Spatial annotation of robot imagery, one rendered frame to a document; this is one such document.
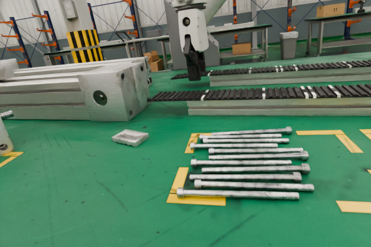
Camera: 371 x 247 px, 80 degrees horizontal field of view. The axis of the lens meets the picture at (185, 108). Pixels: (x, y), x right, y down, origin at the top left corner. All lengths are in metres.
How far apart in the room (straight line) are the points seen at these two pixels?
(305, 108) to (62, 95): 0.44
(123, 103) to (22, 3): 11.07
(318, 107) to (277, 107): 0.06
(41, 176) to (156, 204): 0.17
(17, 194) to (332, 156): 0.35
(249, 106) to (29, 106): 0.47
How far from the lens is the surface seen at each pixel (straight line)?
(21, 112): 0.62
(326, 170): 0.27
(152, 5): 8.53
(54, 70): 0.79
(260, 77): 0.56
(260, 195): 0.22
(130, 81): 0.43
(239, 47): 5.31
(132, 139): 0.34
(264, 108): 0.38
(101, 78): 0.43
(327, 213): 0.22
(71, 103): 0.51
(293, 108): 0.38
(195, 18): 0.54
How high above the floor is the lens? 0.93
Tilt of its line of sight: 20 degrees down
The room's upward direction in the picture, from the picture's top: 8 degrees counter-clockwise
